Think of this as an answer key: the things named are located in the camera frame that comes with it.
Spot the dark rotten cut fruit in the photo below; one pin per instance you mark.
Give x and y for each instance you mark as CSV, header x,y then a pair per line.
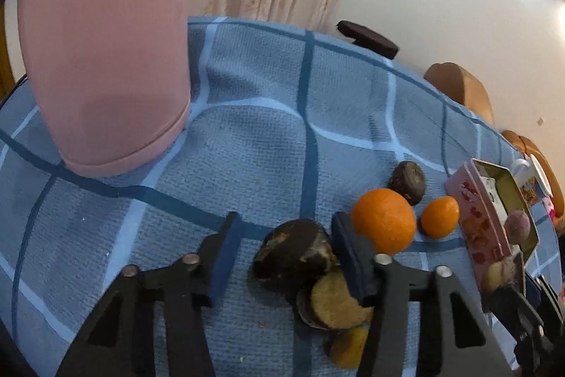
x,y
287,249

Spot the cut fruit half tan flesh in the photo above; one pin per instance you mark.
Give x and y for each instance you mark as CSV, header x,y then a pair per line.
x,y
333,302

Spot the brown leather sofa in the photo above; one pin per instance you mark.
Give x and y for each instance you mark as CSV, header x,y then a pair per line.
x,y
529,145

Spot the purple round fruit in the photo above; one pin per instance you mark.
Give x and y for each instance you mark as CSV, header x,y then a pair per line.
x,y
516,227

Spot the blue plaid cloth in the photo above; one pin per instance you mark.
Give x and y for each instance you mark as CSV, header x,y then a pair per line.
x,y
265,129

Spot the white lidded printed mug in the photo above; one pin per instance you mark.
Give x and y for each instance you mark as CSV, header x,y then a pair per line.
x,y
527,182

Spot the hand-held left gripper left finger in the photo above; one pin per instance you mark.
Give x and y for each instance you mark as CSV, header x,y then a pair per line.
x,y
225,257

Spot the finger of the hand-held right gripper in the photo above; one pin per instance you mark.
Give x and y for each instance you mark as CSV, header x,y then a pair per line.
x,y
549,306
516,308

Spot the yellow fruit piece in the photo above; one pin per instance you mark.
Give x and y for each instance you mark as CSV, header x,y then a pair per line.
x,y
348,348

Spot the pink tin box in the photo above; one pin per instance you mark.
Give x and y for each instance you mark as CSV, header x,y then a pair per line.
x,y
476,222

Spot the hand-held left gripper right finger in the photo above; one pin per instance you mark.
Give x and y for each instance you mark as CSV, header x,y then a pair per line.
x,y
351,266

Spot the pink cylindrical container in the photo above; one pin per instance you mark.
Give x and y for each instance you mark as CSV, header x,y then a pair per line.
x,y
106,50

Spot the dark wrinkled passion fruit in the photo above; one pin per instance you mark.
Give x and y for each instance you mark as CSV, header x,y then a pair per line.
x,y
407,181

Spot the small orange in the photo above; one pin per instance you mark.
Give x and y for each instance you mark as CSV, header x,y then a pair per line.
x,y
440,218

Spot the large orange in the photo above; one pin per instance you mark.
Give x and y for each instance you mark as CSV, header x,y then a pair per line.
x,y
383,221

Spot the dark round stool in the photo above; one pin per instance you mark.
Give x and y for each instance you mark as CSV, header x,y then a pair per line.
x,y
368,37

